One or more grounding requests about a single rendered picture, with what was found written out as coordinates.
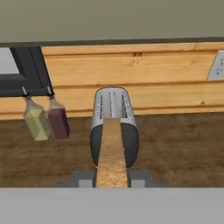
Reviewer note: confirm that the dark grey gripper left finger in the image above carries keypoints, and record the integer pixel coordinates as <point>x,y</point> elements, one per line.
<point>82,178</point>

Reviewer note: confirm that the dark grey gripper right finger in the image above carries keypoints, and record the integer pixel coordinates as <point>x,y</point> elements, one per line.
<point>140,178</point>

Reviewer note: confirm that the brown bread slice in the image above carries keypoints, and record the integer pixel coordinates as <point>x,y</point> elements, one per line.
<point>112,157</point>

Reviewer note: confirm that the silver and black toaster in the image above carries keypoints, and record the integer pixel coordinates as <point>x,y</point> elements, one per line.
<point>129,140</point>

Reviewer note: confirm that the dark red vinegar bottle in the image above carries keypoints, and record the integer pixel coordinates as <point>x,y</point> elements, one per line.
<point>58,120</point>

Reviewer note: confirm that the yellow oil bottle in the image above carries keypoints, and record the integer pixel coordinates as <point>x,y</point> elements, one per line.
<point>36,121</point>

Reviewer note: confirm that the black framed window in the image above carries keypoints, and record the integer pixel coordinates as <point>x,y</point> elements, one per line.
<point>29,73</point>

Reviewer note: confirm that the grey wall socket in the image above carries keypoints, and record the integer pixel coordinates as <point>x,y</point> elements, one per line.
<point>216,66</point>

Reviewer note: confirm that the grey wall cupboard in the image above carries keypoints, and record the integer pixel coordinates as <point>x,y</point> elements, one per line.
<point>112,20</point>

